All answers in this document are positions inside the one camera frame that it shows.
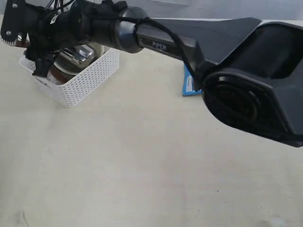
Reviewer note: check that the reddish brown wooden spoon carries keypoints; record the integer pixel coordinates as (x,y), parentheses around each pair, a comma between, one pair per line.
(22,43)

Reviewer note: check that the white woven plastic basket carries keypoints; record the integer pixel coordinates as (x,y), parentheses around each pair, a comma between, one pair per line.
(80,86)

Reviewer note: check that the stainless steel cup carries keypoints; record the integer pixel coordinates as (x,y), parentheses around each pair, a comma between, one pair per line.
(78,53)

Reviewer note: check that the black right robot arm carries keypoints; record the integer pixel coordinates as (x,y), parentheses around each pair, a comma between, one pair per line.
(250,72)

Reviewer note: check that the blue chips bag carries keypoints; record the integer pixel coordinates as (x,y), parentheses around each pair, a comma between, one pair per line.
(188,86)

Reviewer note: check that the white ceramic bowl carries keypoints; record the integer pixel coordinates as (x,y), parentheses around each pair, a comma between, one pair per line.
(65,69)

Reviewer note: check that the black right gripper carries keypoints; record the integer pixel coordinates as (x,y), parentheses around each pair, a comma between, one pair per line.
(46,32)

